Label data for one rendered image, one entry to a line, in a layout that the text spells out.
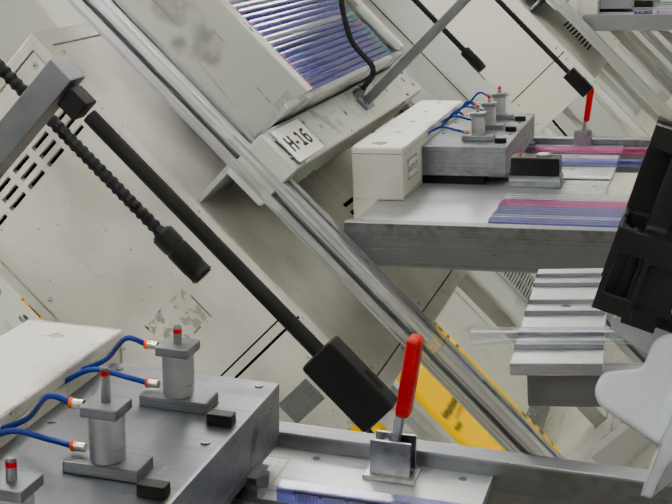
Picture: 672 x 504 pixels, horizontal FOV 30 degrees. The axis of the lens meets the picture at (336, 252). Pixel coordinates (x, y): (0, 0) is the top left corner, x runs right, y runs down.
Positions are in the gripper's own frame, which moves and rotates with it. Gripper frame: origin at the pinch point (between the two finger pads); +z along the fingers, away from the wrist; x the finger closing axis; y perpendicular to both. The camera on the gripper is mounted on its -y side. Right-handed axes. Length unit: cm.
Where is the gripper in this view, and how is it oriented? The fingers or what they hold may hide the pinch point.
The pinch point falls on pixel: (662, 452)
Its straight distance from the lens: 82.0
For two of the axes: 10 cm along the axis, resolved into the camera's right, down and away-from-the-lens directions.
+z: -2.6, 9.1, 3.3
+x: -2.8, 2.6, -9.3
